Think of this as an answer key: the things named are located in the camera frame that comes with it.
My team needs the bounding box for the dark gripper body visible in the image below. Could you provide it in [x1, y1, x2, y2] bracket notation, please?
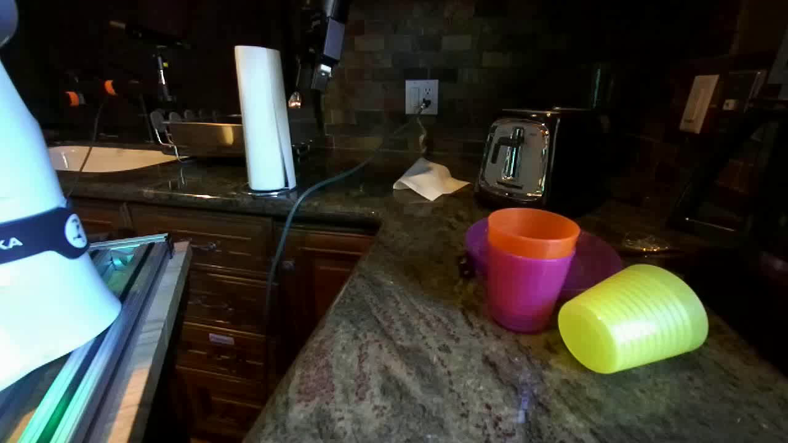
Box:
[302, 0, 351, 74]

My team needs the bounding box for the purple plastic plate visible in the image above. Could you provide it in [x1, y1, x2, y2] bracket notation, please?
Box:
[463, 217, 628, 302]

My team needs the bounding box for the silver and black toaster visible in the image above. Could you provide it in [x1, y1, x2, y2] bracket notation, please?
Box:
[472, 105, 615, 217]

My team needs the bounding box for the white paper towel roll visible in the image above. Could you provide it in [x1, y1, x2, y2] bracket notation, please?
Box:
[231, 44, 301, 191]

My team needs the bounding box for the metal pot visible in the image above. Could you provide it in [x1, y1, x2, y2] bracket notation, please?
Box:
[162, 118, 247, 159]

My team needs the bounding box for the white paper napkin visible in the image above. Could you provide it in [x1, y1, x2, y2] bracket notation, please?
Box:
[391, 154, 472, 204]

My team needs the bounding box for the black tripod with orange rings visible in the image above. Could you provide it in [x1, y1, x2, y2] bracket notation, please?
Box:
[59, 68, 125, 114]

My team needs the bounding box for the orange plastic cup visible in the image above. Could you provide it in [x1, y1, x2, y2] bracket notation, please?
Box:
[485, 206, 584, 264]

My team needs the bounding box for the brown wooden base cabinet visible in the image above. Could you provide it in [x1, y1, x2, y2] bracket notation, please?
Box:
[72, 194, 380, 443]

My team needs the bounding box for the magenta plastic cup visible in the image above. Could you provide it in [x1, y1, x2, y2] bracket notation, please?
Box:
[485, 241, 575, 334]

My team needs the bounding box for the yellow-green ribbed plastic cup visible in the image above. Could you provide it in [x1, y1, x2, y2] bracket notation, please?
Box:
[556, 261, 711, 376]

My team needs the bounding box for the white wall power outlet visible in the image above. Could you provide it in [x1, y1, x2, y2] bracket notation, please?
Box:
[403, 76, 440, 118]

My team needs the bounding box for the grey power cable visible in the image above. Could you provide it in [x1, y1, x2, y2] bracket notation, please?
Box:
[263, 95, 434, 330]

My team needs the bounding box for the white light switch plate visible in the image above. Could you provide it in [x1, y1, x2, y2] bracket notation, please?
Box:
[678, 72, 722, 135]

